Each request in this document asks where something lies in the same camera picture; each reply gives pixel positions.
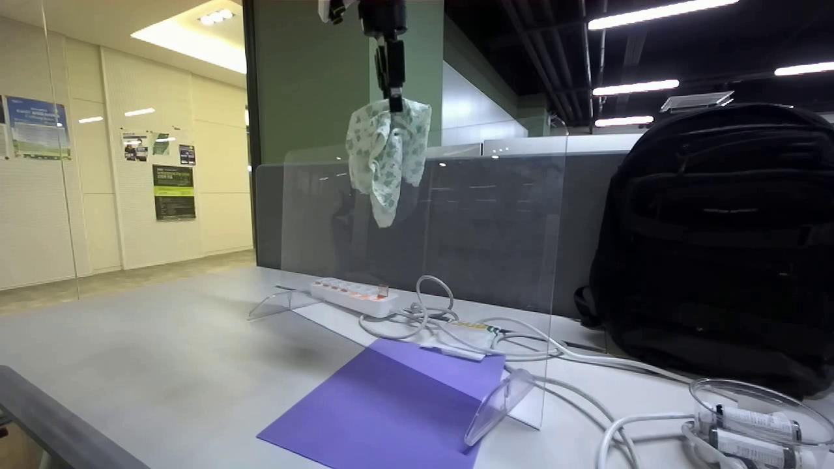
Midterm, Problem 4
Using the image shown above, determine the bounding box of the black backpack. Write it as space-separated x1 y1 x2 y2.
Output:
572 82 834 402

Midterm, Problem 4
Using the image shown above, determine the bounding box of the white power strip cable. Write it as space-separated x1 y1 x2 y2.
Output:
354 273 457 345

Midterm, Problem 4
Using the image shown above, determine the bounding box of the purple paper sheet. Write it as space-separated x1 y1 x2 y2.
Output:
255 336 507 469

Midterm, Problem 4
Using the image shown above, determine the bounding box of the thick white cable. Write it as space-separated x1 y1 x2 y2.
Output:
414 316 834 469

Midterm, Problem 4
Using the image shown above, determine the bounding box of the long ceiling light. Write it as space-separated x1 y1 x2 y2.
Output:
586 0 741 35
770 59 834 82
592 77 682 99
592 112 655 131

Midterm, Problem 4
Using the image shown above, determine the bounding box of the white power strip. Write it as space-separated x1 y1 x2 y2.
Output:
304 277 396 320

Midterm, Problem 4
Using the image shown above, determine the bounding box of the white cloth with green flowers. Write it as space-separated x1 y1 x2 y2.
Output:
344 94 435 233

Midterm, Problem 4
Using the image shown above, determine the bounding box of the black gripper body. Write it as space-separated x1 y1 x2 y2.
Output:
354 0 409 42

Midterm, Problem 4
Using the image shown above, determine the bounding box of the large square ceiling light panel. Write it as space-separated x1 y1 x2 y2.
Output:
128 0 249 78

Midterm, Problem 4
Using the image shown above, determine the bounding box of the dark green wall sign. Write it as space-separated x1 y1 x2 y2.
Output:
150 163 199 224

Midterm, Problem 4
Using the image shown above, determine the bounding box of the transparent acrylic screen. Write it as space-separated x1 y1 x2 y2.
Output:
248 128 572 453

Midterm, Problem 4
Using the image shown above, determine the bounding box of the clear acrylic divider panel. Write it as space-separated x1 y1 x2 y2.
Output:
249 148 629 320

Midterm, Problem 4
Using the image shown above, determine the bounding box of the blue wall poster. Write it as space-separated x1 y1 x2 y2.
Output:
3 94 76 164

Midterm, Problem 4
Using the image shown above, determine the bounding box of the white cable adapter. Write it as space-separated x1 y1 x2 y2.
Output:
706 405 808 444
704 429 834 469

